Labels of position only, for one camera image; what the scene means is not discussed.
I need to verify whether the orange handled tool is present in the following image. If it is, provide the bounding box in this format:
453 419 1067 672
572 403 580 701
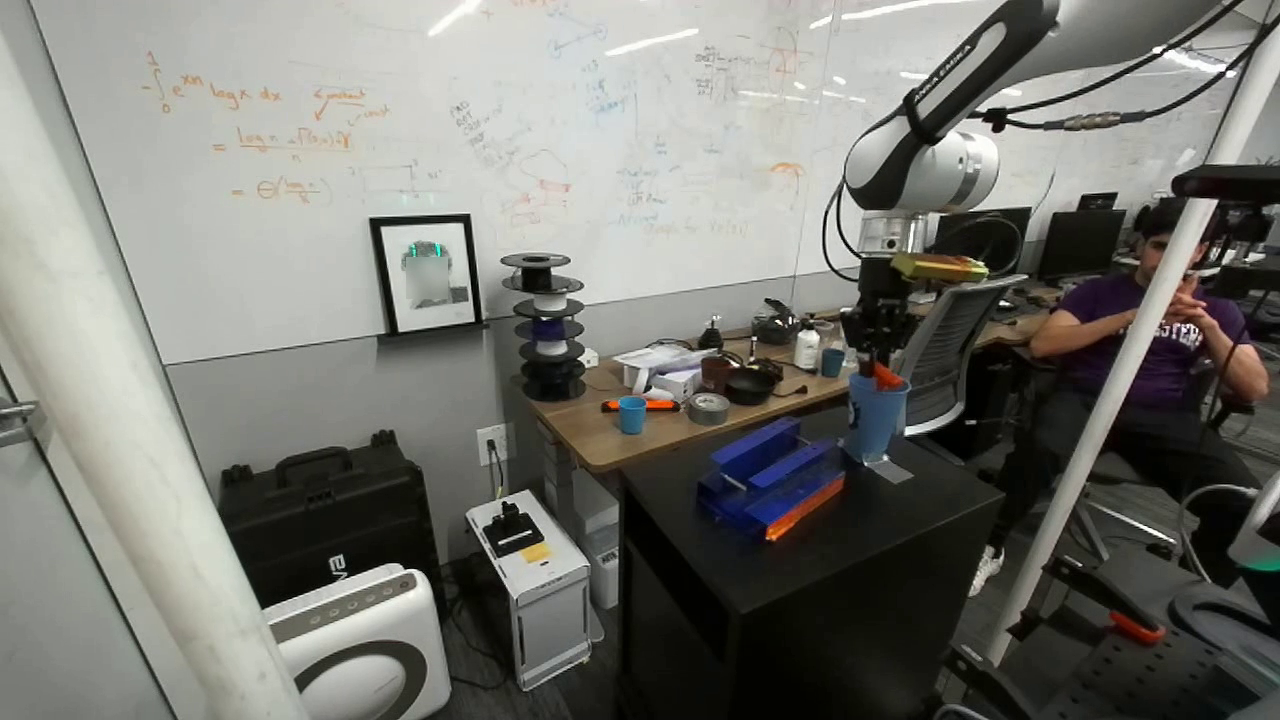
596 394 682 419

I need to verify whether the thick white pole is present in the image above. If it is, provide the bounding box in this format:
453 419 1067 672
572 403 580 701
0 36 311 720

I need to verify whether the slanted white pole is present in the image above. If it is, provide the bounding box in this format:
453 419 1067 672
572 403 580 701
978 36 1280 672

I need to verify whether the black bowl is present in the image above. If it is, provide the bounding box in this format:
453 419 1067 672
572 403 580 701
721 370 778 407

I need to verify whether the black hard case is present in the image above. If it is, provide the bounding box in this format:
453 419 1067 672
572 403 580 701
212 423 448 614

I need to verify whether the grey tape roll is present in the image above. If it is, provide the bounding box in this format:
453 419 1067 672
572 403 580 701
682 387 736 427

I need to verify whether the white wall outlet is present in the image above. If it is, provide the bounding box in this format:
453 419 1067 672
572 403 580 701
470 419 510 470

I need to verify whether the black camera on pole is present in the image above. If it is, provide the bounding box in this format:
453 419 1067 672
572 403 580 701
1168 162 1280 209

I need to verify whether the small blue cup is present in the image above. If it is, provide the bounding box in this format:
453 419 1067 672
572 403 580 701
610 394 652 441

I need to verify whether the wooden desk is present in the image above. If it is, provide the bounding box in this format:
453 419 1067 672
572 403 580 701
523 300 1055 484

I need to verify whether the grey mesh office chair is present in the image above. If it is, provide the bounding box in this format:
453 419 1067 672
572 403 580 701
889 268 1033 441

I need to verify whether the black device with yellow label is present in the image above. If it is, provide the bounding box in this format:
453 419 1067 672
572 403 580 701
481 499 549 562

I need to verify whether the whiteboard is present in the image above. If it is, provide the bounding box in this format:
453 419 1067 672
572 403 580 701
26 0 1280 370

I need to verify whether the white computer tower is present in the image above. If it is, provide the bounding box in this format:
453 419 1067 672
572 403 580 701
461 484 600 696

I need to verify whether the white cardboard box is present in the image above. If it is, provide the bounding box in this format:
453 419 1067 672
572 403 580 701
607 342 711 400

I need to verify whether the stack of filament spools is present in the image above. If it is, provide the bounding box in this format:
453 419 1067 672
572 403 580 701
495 249 592 403

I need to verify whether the blue block toy orange edge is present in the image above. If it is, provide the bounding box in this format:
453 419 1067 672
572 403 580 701
693 413 850 547

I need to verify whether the black cabinet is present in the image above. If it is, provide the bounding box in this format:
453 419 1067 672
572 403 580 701
614 403 1007 720

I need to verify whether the black computer monitor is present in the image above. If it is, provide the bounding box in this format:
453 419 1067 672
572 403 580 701
1036 189 1132 288

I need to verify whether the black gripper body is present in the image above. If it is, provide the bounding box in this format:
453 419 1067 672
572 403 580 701
840 257 922 358

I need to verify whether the framed portrait picture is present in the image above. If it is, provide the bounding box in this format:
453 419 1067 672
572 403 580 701
364 209 487 342

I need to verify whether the white bottle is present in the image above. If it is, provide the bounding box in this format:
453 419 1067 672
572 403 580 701
790 324 827 378

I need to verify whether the orange handled clamp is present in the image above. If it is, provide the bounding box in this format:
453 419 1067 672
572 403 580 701
1053 556 1173 654

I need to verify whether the white air purifier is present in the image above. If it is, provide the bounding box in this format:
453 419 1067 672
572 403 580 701
260 562 461 720

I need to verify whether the person in purple shirt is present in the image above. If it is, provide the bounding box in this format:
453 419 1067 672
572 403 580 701
1021 196 1270 511

